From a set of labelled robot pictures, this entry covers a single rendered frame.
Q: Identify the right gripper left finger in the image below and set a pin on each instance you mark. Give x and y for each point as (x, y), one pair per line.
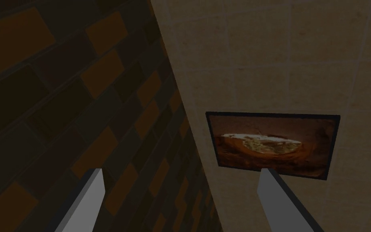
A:
(82, 206)

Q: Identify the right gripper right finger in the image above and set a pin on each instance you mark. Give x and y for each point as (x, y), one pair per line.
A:
(282, 209)

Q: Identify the dark framed brown wall picture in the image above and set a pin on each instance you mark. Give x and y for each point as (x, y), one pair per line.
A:
(269, 141)

